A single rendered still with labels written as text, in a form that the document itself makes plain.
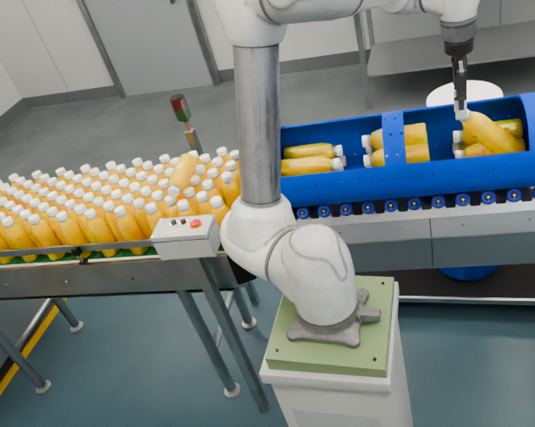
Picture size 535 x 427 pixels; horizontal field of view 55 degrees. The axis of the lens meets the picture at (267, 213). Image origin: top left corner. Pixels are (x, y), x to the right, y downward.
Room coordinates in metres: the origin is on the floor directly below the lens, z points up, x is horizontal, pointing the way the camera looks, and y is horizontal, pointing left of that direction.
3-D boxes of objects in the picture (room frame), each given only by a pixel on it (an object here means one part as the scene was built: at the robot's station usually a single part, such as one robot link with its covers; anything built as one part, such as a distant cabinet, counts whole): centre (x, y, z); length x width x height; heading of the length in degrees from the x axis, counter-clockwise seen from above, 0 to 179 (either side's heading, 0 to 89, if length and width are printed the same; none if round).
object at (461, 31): (1.29, -0.63, 1.50); 0.09 x 0.09 x 0.06
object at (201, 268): (1.38, 0.28, 0.50); 0.04 x 0.04 x 1.00; 69
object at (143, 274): (1.88, 0.79, 0.45); 1.64 x 0.48 x 0.90; 69
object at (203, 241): (1.38, 0.28, 1.05); 0.20 x 0.10 x 0.10; 69
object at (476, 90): (1.73, -0.86, 1.03); 0.28 x 0.28 x 0.01
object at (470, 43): (1.29, -0.63, 1.43); 0.08 x 0.07 x 0.09; 159
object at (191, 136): (2.05, 0.21, 0.55); 0.04 x 0.04 x 1.10; 69
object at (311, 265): (0.89, -0.07, 1.21); 0.18 x 0.16 x 0.22; 35
